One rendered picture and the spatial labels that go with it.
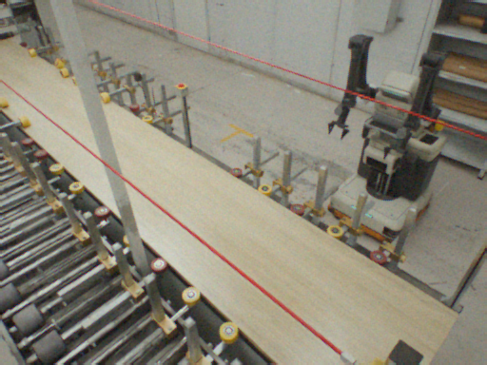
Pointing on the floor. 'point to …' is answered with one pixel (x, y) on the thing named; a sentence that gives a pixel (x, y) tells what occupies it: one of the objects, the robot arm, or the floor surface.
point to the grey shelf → (473, 45)
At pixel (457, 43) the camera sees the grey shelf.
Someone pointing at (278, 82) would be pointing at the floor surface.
